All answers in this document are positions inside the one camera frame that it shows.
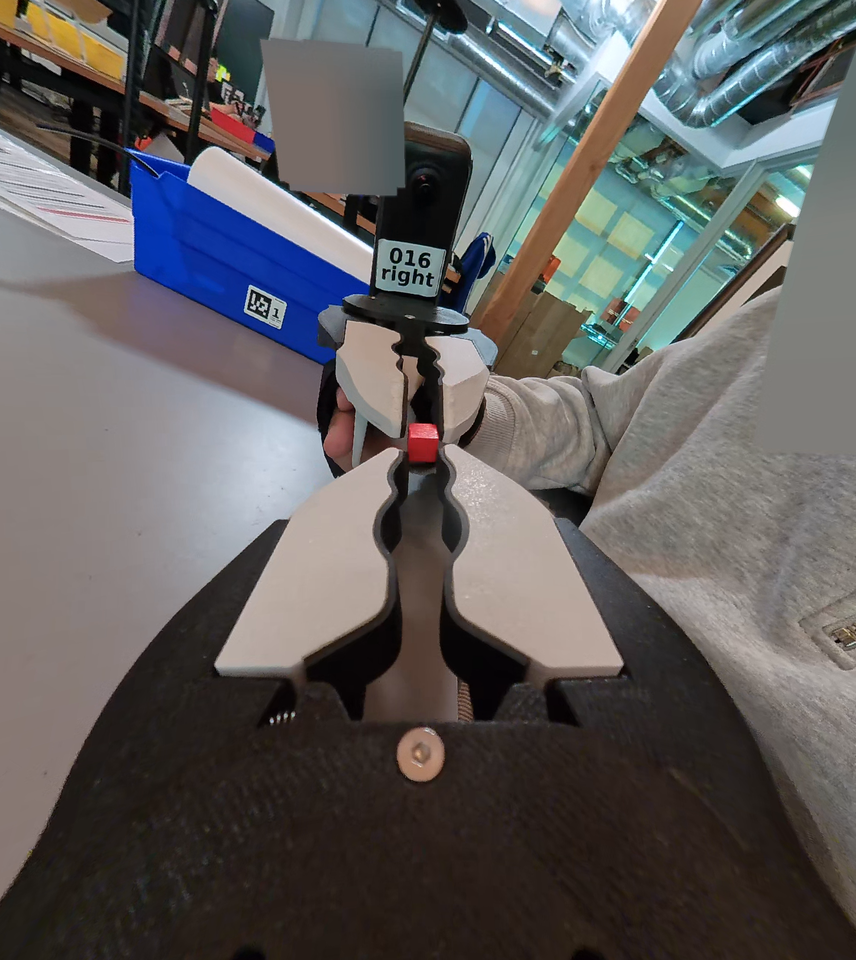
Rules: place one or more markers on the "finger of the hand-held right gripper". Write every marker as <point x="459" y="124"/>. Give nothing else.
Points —
<point x="371" y="375"/>
<point x="461" y="382"/>

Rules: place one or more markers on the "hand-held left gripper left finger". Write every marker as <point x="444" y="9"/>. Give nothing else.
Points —
<point x="315" y="585"/>

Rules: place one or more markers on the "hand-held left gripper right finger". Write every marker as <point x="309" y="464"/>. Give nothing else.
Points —
<point x="525" y="585"/>

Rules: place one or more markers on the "small red cube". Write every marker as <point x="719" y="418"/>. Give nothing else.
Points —
<point x="422" y="444"/>

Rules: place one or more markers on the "person's right forearm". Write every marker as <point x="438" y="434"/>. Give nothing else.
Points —
<point x="548" y="427"/>

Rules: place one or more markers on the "person's right hand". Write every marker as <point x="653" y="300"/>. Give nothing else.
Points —
<point x="339" y="439"/>

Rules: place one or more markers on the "cardboard boxes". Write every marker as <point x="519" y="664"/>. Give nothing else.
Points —
<point x="540" y="337"/>

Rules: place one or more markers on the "black stand pole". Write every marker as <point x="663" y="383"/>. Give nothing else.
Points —
<point x="422" y="64"/>

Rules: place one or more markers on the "white paper roll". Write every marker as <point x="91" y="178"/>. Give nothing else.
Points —
<point x="248" y="187"/>

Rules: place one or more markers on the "red bin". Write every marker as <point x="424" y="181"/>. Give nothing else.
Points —
<point x="231" y="118"/>

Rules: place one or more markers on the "blue plastic bin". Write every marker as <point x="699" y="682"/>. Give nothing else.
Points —
<point x="195" y="247"/>

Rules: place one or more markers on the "black monitor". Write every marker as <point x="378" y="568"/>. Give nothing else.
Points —
<point x="244" y="37"/>

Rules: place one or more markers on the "wooden workbench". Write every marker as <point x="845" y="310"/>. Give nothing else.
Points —
<point x="173" y="112"/>

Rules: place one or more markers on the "yellow bin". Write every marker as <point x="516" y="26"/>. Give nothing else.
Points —
<point x="105" y="54"/>
<point x="64" y="30"/>

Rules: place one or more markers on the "silver ceiling ducts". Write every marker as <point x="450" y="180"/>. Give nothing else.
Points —
<point x="742" y="67"/>

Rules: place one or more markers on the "printed paper sheets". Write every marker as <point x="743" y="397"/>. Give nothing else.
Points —
<point x="38" y="187"/>

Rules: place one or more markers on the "wooden post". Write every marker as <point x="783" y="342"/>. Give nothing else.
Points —
<point x="600" y="150"/>

